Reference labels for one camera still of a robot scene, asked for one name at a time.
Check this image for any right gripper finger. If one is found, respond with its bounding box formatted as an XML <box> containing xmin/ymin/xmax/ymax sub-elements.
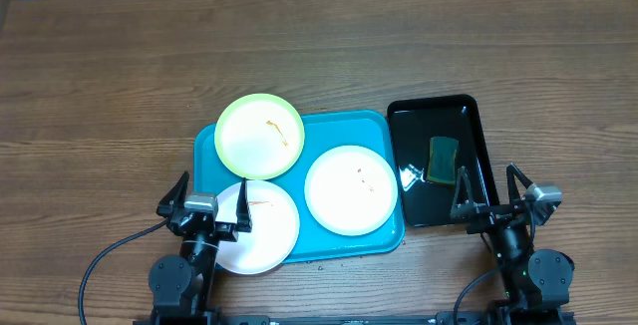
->
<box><xmin>505</xmin><ymin>162</ymin><xmax>532</xmax><ymax>203</ymax></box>
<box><xmin>451</xmin><ymin>166</ymin><xmax>475</xmax><ymax>215</ymax></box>

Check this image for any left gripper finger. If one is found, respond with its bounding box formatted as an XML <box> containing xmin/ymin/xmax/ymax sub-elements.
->
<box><xmin>156</xmin><ymin>171</ymin><xmax>189</xmax><ymax>217</ymax></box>
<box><xmin>236</xmin><ymin>178</ymin><xmax>252</xmax><ymax>232</ymax></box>

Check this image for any green and yellow sponge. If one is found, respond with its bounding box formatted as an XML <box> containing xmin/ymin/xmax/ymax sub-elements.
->
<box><xmin>426</xmin><ymin>137</ymin><xmax>459</xmax><ymax>185</ymax></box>

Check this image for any white plate with grey rim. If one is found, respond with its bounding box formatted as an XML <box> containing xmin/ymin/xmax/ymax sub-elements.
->
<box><xmin>304</xmin><ymin>146</ymin><xmax>398</xmax><ymax>236</ymax></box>

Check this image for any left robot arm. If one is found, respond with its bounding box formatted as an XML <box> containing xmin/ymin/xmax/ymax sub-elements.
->
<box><xmin>149</xmin><ymin>172</ymin><xmax>252</xmax><ymax>325</ymax></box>

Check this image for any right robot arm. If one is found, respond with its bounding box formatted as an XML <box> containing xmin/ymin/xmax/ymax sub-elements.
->
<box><xmin>450</xmin><ymin>163</ymin><xmax>575</xmax><ymax>324</ymax></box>

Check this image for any black plastic tray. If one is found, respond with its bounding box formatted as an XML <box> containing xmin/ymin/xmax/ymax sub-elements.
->
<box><xmin>387</xmin><ymin>95</ymin><xmax>499</xmax><ymax>227</ymax></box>

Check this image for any blue plastic tray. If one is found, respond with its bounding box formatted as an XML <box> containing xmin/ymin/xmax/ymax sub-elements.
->
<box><xmin>192</xmin><ymin>109</ymin><xmax>407</xmax><ymax>265</ymax></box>

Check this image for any white plate with red smear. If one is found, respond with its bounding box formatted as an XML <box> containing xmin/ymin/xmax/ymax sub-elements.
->
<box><xmin>216</xmin><ymin>180</ymin><xmax>300</xmax><ymax>275</ymax></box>

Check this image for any yellow-green plate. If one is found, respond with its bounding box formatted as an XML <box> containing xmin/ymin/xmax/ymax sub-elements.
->
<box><xmin>214</xmin><ymin>93</ymin><xmax>305</xmax><ymax>180</ymax></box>

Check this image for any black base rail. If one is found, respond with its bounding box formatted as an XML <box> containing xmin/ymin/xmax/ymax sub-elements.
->
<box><xmin>133</xmin><ymin>309</ymin><xmax>579</xmax><ymax>325</ymax></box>

